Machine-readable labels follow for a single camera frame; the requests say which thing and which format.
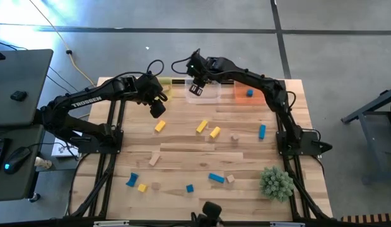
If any black computer mouse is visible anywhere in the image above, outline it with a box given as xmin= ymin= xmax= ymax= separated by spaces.
xmin=3 ymin=146 xmax=33 ymax=175

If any white paper sheet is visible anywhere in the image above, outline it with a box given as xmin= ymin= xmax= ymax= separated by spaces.
xmin=50 ymin=129 xmax=83 ymax=158

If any orange translucent plastic bin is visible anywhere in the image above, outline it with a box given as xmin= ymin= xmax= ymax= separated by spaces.
xmin=233 ymin=80 xmax=267 ymax=106

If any yellow floor cable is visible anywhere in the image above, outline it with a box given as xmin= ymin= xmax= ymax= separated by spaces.
xmin=27 ymin=0 xmax=97 ymax=88

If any clear plastic bin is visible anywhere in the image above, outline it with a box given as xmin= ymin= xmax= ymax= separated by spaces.
xmin=184 ymin=78 xmax=222 ymax=105

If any yellow long block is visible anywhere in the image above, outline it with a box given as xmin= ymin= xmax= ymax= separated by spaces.
xmin=195 ymin=119 xmax=209 ymax=134

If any black floor cable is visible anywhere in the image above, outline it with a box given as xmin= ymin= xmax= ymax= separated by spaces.
xmin=0 ymin=39 xmax=91 ymax=94

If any blue arch block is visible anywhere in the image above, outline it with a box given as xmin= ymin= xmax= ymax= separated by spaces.
xmin=125 ymin=172 xmax=139 ymax=188

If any yellow translucent plastic bin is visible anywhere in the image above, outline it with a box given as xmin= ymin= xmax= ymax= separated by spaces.
xmin=156 ymin=76 xmax=174 ymax=103

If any white bracket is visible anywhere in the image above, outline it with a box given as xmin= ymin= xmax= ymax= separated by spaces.
xmin=93 ymin=220 xmax=131 ymax=227
xmin=269 ymin=221 xmax=306 ymax=227

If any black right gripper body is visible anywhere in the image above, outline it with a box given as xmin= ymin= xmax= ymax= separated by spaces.
xmin=186 ymin=49 xmax=220 ymax=86

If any dark grey desk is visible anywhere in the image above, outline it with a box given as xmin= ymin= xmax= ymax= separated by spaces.
xmin=0 ymin=124 xmax=45 ymax=202
xmin=0 ymin=49 xmax=54 ymax=127

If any black and tan striped object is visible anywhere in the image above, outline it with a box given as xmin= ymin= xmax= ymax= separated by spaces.
xmin=340 ymin=212 xmax=391 ymax=224

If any small black device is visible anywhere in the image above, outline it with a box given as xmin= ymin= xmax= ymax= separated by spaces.
xmin=9 ymin=90 xmax=28 ymax=102

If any grey metal cart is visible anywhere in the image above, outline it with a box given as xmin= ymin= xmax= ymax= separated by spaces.
xmin=340 ymin=84 xmax=391 ymax=185

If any green artificial plant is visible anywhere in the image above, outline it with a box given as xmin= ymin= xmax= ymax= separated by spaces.
xmin=259 ymin=166 xmax=295 ymax=203

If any small white object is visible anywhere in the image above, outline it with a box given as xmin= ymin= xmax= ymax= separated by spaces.
xmin=34 ymin=156 xmax=53 ymax=170

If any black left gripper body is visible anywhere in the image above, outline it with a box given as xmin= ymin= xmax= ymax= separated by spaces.
xmin=134 ymin=73 xmax=168 ymax=105

